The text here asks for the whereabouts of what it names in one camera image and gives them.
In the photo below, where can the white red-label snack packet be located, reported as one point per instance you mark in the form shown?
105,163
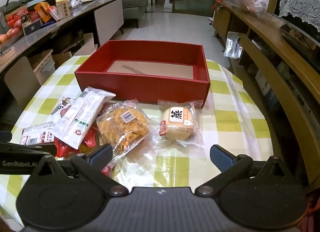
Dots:
37,134

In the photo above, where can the dark blue box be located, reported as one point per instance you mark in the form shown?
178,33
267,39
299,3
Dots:
32,26

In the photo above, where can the clear plastic bag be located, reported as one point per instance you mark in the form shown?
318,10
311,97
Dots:
250,6

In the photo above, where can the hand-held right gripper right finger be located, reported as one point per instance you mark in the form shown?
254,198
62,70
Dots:
221,158

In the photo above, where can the pile of red fruit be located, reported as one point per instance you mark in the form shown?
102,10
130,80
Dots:
15,25

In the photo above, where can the long white snack packet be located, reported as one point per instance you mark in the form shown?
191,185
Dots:
82,112

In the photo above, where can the red snack packet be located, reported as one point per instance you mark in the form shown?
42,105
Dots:
65,149
91,138

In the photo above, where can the orange box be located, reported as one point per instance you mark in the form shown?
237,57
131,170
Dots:
43,11

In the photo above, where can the brown cardboard box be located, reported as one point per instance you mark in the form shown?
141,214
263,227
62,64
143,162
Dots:
82,46

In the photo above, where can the cream printed carton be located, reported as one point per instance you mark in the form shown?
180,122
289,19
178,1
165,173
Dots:
64,9

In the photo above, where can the grey sofa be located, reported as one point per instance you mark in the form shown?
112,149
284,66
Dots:
133,6

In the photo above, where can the silver foil bag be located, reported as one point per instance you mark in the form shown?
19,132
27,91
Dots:
232,45

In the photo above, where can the person's dark red clothing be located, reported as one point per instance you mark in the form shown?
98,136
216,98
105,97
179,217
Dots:
313,207

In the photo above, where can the beige plastic storage box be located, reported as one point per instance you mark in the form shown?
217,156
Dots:
42,66

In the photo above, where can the green checked tablecloth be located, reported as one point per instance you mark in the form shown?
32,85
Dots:
225,122

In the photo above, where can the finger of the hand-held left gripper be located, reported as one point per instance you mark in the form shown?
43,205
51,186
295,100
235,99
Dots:
20,148
5,138

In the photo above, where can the white red small box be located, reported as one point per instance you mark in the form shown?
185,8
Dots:
54,13

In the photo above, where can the red cardboard box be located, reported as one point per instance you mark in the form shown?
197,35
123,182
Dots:
140,89

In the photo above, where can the white blue box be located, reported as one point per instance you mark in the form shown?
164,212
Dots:
266,89

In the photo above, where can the large clear crisps packet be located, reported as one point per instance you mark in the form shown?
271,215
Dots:
122,127

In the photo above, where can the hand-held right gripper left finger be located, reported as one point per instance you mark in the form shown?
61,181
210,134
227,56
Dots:
101,155

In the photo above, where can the white packet with dark picture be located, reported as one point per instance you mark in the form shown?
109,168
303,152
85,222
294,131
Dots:
62,108

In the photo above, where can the long grey sideboard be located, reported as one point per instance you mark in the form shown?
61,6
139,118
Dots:
107,19

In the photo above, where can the round bun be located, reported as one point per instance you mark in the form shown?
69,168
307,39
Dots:
177,124

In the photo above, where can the wooden shelving unit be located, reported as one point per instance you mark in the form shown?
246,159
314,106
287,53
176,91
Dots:
275,54

